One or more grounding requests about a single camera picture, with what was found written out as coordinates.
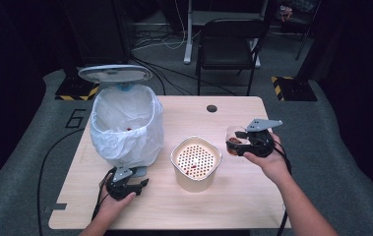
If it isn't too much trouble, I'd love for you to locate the clear plastic cup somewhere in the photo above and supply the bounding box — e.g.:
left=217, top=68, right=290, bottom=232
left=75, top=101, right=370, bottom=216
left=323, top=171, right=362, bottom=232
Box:
left=225, top=125, right=252, bottom=157

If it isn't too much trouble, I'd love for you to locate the black cabinet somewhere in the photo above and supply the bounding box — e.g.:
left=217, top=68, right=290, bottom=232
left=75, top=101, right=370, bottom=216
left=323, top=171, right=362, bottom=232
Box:
left=59, top=0, right=133, bottom=67

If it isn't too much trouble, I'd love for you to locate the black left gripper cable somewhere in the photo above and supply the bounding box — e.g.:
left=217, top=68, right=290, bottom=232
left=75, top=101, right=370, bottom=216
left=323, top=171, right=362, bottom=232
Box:
left=91, top=167, right=117, bottom=221

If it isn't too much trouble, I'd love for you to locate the bundle of floor cables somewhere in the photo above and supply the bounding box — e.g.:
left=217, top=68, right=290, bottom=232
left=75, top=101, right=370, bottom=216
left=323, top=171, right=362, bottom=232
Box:
left=129, top=19, right=237, bottom=96

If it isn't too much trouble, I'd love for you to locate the beige container with perforated strainer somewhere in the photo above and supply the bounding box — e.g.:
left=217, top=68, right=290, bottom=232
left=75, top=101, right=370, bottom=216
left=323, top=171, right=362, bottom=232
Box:
left=169, top=135, right=223, bottom=194

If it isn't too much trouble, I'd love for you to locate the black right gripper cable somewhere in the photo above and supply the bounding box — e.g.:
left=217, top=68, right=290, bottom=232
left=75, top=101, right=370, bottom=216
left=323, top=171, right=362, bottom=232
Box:
left=271, top=139, right=293, bottom=236

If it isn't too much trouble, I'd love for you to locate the person's left hand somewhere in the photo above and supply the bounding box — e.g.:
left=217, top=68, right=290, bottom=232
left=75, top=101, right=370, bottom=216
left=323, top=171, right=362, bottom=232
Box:
left=94, top=183, right=138, bottom=224

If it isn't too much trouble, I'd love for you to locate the white desk frame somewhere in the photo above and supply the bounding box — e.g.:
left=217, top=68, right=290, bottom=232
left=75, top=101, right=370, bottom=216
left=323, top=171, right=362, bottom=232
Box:
left=183, top=0, right=263, bottom=69

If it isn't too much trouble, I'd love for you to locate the black folding chair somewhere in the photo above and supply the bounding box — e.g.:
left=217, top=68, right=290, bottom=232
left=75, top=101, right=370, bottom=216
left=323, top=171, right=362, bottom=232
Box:
left=195, top=18, right=269, bottom=96

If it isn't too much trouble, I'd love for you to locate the black floor cable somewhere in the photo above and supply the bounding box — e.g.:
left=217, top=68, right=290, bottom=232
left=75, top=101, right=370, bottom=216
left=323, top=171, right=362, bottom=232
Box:
left=35, top=127, right=86, bottom=236

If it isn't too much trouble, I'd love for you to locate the white plastic bin liner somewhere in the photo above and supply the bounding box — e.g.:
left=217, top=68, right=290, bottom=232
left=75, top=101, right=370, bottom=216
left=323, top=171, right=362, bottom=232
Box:
left=90, top=84, right=165, bottom=169

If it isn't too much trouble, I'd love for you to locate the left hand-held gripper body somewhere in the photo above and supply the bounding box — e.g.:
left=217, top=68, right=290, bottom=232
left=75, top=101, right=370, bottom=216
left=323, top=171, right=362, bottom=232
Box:
left=105, top=167, right=136, bottom=202

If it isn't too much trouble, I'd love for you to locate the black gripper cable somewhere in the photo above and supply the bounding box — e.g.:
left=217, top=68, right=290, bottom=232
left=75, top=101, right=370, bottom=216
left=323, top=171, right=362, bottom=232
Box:
left=91, top=167, right=117, bottom=221
left=271, top=139, right=293, bottom=236

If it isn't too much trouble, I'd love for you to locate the hazard striped black base plate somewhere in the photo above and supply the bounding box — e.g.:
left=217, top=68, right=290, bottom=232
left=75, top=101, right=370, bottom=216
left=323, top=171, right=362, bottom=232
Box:
left=271, top=76, right=319, bottom=102
left=54, top=76, right=104, bottom=101

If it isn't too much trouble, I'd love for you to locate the white grey pedal trash can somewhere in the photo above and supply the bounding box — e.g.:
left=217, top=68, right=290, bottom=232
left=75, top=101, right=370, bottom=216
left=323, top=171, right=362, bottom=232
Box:
left=78, top=64, right=154, bottom=179

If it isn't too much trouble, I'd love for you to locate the person's right hand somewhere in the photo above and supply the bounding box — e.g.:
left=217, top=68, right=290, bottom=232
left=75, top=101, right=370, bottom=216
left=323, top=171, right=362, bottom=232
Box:
left=242, top=132, right=292, bottom=185

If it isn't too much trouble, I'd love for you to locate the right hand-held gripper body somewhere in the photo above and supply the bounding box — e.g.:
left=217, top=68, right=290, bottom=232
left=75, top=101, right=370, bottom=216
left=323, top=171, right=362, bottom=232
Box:
left=245, top=118, right=282, bottom=158

